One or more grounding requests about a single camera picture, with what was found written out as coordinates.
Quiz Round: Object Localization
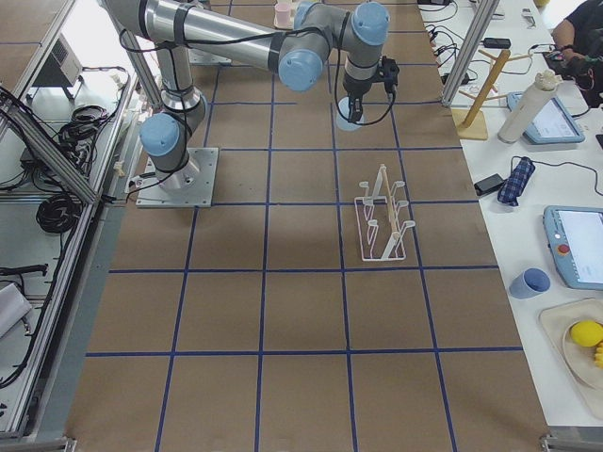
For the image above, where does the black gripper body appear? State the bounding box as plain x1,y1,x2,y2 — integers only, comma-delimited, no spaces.
343,74,372,99

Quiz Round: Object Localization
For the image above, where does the light blue cup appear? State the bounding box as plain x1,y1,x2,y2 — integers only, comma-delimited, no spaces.
335,97,361,132

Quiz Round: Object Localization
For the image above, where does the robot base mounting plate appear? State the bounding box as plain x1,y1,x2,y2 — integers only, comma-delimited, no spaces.
132,148,219,208

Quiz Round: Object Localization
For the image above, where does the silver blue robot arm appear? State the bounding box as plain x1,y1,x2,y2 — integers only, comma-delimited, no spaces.
104,1,399,191

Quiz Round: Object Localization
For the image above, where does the pink cup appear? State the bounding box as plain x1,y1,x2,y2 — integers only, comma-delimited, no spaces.
274,2,292,29

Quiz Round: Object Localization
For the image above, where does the blue cup on table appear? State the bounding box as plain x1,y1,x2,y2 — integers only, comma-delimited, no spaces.
509,267,550,299

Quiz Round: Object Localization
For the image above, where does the wooden mug tree stand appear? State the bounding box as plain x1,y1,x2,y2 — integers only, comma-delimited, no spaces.
451,49,531,140

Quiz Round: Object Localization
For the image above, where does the black power adapter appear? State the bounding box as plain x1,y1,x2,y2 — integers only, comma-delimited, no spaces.
474,173,506,197

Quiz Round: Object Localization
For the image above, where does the white cylindrical bottle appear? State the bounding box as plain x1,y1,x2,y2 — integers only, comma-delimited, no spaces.
497,70,562,143

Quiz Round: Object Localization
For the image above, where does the blue plaid folded umbrella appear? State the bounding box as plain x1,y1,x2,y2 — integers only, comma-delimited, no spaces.
497,157,535,207

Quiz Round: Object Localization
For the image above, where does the blue teach pendant tablet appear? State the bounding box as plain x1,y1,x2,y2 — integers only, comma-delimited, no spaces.
523,94,585,145

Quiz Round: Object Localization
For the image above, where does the person in black shirt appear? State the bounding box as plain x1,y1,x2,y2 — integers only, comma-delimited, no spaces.
552,0,602,107

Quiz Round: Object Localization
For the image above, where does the grey control box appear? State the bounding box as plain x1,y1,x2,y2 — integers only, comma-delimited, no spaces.
32,34,83,101

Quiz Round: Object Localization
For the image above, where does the beige tray with toys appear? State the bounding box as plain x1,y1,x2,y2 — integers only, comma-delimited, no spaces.
539,299,602,420

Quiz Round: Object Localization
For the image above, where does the yellow lemon toy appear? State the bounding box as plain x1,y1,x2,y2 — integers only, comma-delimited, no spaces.
570,320,603,347

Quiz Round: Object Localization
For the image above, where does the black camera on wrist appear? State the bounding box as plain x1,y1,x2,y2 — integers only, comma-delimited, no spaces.
379,56,399,94

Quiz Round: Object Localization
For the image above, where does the white wire cup rack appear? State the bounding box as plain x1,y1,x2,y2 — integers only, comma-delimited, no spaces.
353,164,416,262

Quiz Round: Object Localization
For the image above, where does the aluminium frame post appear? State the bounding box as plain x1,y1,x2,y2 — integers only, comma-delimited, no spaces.
441,0,499,107

